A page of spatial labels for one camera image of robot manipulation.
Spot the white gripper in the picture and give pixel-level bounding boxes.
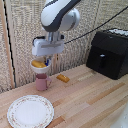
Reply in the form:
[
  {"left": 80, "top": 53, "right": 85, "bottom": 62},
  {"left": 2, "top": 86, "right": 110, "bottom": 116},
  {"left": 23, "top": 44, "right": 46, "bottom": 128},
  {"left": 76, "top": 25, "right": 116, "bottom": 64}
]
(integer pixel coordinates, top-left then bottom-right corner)
[{"left": 31, "top": 34, "right": 66, "bottom": 67}]

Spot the yellow hot dog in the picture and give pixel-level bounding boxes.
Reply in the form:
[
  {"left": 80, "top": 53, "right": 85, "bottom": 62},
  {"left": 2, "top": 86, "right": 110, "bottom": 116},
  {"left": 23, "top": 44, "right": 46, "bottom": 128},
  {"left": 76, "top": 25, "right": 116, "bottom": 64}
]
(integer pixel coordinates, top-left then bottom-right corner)
[{"left": 31, "top": 59, "right": 47, "bottom": 69}]

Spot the white ceramic bowl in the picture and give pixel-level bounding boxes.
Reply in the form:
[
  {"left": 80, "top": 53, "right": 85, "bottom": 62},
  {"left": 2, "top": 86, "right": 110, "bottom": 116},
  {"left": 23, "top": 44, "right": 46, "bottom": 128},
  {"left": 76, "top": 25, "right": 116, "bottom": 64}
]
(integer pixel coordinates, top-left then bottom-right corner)
[{"left": 30, "top": 59, "right": 52, "bottom": 75}]

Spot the white plate with floral rim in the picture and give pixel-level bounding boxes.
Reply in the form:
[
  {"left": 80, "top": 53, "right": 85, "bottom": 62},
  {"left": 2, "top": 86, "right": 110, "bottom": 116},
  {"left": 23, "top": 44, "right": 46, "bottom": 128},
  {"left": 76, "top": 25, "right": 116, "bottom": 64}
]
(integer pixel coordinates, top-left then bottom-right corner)
[{"left": 6, "top": 94, "right": 55, "bottom": 128}]

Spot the pink mug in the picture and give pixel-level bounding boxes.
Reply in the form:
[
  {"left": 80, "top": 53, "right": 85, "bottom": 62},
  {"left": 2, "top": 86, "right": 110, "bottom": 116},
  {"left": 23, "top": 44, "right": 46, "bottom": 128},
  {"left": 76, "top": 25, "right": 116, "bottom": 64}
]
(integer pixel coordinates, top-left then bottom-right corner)
[{"left": 35, "top": 72, "right": 54, "bottom": 92}]

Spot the yellow food block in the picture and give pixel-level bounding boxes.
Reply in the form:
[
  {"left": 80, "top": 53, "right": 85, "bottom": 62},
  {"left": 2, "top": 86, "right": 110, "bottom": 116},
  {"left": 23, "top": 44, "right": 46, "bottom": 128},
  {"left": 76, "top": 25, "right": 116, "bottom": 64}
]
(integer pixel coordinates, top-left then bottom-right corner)
[{"left": 55, "top": 74, "right": 71, "bottom": 84}]

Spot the black box appliance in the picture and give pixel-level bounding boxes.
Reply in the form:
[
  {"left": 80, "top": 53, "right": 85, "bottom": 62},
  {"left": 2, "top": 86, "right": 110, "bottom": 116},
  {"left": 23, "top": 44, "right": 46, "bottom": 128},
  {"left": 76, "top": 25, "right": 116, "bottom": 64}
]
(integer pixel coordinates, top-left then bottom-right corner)
[{"left": 85, "top": 28, "right": 128, "bottom": 81}]

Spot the wooden corner post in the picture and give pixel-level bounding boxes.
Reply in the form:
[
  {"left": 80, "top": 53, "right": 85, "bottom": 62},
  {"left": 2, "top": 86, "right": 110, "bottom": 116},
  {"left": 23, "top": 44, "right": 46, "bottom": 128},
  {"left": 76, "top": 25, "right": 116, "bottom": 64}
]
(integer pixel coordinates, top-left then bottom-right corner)
[{"left": 0, "top": 0, "right": 17, "bottom": 91}]

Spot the black cable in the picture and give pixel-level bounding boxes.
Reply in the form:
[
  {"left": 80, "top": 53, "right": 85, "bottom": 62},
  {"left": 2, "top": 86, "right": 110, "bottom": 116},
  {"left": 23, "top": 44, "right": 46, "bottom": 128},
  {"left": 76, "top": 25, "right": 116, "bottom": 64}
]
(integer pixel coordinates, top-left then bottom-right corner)
[{"left": 63, "top": 7, "right": 128, "bottom": 45}]

